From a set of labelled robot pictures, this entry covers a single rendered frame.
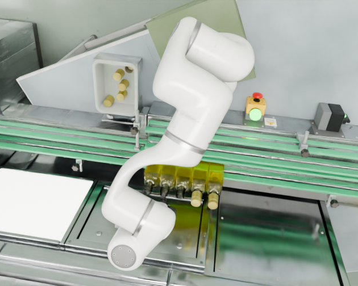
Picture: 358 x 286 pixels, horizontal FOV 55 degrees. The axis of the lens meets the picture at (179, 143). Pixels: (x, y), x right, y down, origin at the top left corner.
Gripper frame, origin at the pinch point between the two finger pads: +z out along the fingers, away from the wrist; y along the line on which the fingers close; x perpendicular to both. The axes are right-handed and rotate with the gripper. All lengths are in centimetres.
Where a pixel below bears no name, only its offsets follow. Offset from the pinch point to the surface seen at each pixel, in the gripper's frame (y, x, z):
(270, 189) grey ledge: 41, -11, 53
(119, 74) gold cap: -25, 29, 46
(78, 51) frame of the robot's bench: -63, 35, 99
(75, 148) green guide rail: -42, -3, 47
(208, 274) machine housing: 18.6, -28.4, 12.6
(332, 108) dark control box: 57, 26, 48
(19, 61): -98, 27, 101
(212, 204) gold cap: 16.9, -8.5, 22.3
